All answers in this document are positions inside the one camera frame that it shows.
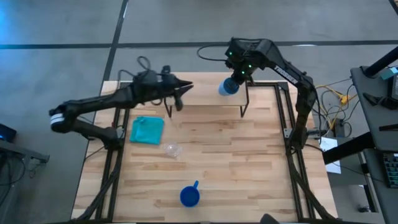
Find black rounded object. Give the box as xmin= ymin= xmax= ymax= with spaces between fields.
xmin=259 ymin=213 xmax=280 ymax=224

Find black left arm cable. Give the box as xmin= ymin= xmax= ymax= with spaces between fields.
xmin=116 ymin=55 xmax=172 ymax=82

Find light blue cup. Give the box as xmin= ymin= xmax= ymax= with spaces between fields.
xmin=218 ymin=77 xmax=241 ymax=96

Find black power strip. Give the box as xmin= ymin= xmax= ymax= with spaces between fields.
xmin=334 ymin=119 xmax=353 ymax=138

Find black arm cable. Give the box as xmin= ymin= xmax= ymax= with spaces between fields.
xmin=197 ymin=42 xmax=231 ymax=62
xmin=116 ymin=55 xmax=172 ymax=82

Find teal folded cloth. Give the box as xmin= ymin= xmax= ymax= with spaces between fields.
xmin=129 ymin=116 xmax=165 ymax=146

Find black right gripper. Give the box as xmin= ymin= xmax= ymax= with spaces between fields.
xmin=224 ymin=37 xmax=266 ymax=88

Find clear plastic piece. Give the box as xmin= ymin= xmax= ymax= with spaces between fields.
xmin=163 ymin=141 xmax=183 ymax=158

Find dark keyboard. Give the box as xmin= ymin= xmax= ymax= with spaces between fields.
xmin=382 ymin=152 xmax=398 ymax=189

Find grey side desk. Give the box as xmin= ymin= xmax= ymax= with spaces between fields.
xmin=350 ymin=65 xmax=398 ymax=224

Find white paper sheet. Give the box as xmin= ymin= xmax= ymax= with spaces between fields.
xmin=319 ymin=136 xmax=342 ymax=174

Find dark blue mug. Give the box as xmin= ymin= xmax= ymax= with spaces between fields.
xmin=179 ymin=180 xmax=201 ymax=208

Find black tool on desk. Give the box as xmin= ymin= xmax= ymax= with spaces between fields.
xmin=363 ymin=92 xmax=398 ymax=110

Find black desk crossbar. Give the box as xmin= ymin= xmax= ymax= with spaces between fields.
xmin=322 ymin=131 xmax=376 ymax=165

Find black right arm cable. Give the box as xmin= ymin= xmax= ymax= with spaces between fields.
xmin=197 ymin=42 xmax=231 ymax=62

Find yellow cable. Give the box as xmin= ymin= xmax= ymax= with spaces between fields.
xmin=314 ymin=84 xmax=349 ymax=130

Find black aluminium table frame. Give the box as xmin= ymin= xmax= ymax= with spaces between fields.
xmin=71 ymin=80 xmax=340 ymax=223

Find wooden shelf with black legs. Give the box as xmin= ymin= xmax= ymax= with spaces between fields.
xmin=163 ymin=72 xmax=251 ymax=119

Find black device with blue light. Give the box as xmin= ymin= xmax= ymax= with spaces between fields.
xmin=0 ymin=123 xmax=17 ymax=143

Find small teal box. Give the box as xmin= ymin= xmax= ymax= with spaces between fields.
xmin=381 ymin=66 xmax=398 ymax=80

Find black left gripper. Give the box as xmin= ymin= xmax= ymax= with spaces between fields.
xmin=151 ymin=65 xmax=194 ymax=102

